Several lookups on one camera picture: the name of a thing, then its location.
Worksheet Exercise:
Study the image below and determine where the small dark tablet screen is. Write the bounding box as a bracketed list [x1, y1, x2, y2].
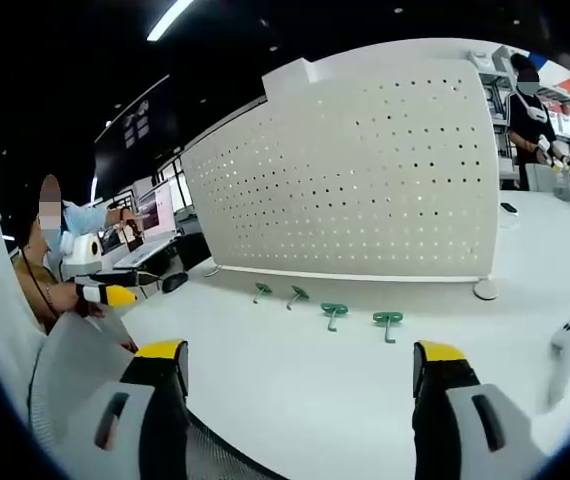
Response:
[122, 219, 145, 254]

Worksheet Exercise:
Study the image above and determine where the person's torso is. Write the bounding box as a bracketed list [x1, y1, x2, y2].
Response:
[12, 219, 66, 334]

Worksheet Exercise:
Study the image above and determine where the ceiling light strip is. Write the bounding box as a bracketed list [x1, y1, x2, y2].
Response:
[146, 0, 197, 43]

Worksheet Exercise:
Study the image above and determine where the white smartphone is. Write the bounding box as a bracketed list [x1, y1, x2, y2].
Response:
[544, 312, 570, 409]

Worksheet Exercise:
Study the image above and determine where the background shelf rack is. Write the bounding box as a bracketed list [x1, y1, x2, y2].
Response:
[467, 44, 519, 191]

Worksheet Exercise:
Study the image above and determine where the white perforated mounting plate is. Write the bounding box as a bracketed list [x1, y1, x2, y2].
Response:
[179, 49, 502, 302]

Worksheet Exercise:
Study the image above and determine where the black computer mouse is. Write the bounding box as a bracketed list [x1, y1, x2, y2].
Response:
[161, 272, 190, 294]

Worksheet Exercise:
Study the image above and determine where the white storage box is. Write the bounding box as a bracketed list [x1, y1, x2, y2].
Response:
[524, 163, 559, 193]

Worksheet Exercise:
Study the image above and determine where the computer monitor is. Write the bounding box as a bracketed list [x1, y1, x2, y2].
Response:
[137, 180, 179, 240]

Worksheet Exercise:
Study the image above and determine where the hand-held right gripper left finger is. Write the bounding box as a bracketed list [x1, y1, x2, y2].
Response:
[57, 338, 192, 480]

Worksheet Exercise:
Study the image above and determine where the white keyboard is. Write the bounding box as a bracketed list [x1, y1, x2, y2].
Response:
[113, 238, 176, 269]

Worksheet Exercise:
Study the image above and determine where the person's left hand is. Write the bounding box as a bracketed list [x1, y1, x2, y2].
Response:
[64, 295, 108, 319]

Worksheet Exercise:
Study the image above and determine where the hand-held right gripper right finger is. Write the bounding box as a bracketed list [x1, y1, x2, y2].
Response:
[411, 339, 551, 480]

